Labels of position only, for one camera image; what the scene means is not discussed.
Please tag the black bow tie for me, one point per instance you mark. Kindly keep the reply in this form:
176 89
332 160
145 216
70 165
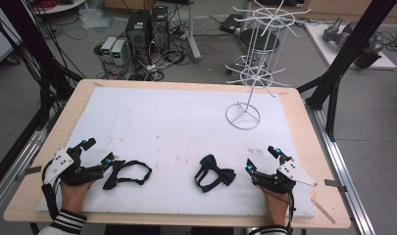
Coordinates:
121 173
215 174

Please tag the person's right hand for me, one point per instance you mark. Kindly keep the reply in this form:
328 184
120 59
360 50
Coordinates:
276 205

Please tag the black flat box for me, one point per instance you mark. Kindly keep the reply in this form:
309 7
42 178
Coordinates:
228 23

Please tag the grey equipment case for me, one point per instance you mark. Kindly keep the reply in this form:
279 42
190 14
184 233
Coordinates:
0 42

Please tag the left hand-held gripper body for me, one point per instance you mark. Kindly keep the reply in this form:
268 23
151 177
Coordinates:
75 172

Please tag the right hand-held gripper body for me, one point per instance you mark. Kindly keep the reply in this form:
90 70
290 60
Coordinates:
284 176

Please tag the grey robot part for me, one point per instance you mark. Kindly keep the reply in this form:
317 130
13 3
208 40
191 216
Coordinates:
369 49

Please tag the grey metal stand leg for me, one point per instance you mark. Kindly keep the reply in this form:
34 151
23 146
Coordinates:
193 32

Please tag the thin wooden stick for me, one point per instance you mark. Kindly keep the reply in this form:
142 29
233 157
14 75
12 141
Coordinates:
323 211

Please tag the light wooden table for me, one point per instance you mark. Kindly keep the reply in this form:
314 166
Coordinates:
310 130

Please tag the aluminium frame rail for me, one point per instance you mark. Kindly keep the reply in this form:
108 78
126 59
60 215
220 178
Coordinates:
336 163
19 163

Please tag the white power supply unit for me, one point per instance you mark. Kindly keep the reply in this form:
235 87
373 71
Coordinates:
108 46
118 52

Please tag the white foam mat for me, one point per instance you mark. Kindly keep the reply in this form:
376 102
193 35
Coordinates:
173 137

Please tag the round white table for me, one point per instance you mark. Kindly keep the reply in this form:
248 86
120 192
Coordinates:
60 6

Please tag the clear plastic bag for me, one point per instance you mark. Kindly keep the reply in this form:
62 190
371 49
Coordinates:
96 19

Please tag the black computer tower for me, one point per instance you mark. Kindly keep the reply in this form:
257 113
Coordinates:
159 27
138 36

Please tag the grey metal clip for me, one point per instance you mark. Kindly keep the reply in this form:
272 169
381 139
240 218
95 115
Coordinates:
28 172
335 185

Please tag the person's left hand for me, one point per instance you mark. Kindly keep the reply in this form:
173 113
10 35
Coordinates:
74 196

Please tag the black round stool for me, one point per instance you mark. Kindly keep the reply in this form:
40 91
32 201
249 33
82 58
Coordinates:
251 40

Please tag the white flat board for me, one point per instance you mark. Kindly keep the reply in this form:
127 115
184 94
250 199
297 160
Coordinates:
326 52

